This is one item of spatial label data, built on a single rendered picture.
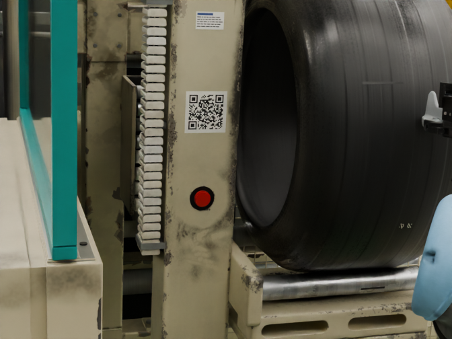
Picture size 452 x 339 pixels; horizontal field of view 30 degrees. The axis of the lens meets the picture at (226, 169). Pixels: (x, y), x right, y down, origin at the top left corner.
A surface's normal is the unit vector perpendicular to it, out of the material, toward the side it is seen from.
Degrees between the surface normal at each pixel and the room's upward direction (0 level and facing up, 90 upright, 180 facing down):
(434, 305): 119
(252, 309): 90
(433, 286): 99
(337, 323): 90
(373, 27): 49
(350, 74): 65
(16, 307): 90
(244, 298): 90
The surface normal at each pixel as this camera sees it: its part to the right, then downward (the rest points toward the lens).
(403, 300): 0.05, -0.96
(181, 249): 0.26, 0.27
